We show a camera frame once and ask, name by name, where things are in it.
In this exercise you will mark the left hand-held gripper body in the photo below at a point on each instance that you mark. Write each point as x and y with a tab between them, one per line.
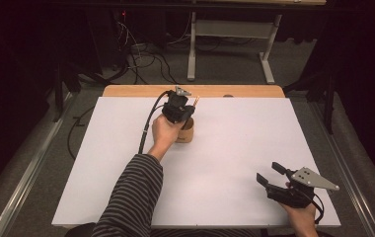
175	110

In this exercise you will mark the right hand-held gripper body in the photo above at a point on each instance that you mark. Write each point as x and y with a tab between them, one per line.
297	194

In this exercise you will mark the tan pen holder with bear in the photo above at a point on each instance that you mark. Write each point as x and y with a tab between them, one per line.
186	133

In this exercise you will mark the person's right hand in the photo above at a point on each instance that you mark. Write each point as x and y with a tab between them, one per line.
302	220

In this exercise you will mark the person's left hand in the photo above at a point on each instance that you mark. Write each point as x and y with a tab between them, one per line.
164	135

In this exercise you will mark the black metal stand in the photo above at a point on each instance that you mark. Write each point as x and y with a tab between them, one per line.
329	105
58	92

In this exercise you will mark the metal floor rail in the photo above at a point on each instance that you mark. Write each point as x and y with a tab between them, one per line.
27	177
350	184

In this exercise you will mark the white frame desk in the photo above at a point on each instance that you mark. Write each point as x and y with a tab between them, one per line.
231	28

